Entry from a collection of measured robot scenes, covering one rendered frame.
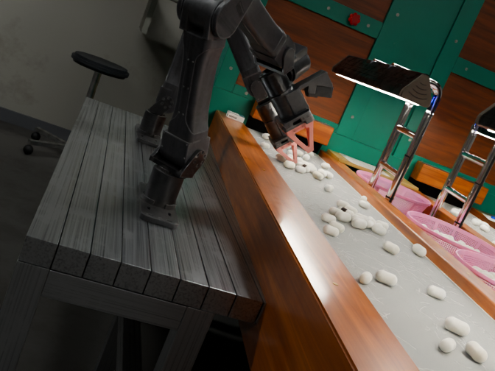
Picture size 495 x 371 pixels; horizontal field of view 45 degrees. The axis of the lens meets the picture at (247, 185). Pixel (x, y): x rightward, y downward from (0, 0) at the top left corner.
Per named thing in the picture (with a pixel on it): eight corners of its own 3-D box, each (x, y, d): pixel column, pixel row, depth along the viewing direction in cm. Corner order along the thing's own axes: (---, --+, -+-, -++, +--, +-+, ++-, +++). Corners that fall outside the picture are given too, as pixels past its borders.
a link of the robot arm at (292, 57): (283, 63, 139) (284, 16, 130) (314, 76, 135) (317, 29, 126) (252, 87, 132) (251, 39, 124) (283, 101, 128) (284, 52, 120)
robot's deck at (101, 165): (17, 260, 82) (26, 235, 81) (82, 107, 194) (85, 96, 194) (526, 398, 107) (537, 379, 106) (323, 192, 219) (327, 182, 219)
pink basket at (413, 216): (443, 284, 142) (461, 249, 140) (373, 235, 163) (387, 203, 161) (507, 295, 157) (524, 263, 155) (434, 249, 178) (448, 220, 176)
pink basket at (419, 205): (400, 230, 184) (413, 202, 182) (331, 193, 198) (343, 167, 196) (429, 230, 205) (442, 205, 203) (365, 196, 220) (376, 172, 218)
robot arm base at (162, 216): (183, 160, 123) (151, 149, 122) (192, 190, 105) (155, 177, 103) (169, 195, 125) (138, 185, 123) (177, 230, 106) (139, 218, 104)
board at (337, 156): (337, 161, 210) (339, 157, 210) (326, 152, 224) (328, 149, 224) (418, 191, 217) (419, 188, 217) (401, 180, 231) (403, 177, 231)
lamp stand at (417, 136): (325, 210, 169) (392, 60, 160) (309, 190, 188) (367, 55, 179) (383, 230, 173) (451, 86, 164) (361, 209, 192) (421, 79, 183)
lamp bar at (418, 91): (400, 96, 141) (413, 68, 140) (330, 71, 200) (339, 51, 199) (429, 108, 143) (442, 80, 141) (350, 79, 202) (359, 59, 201)
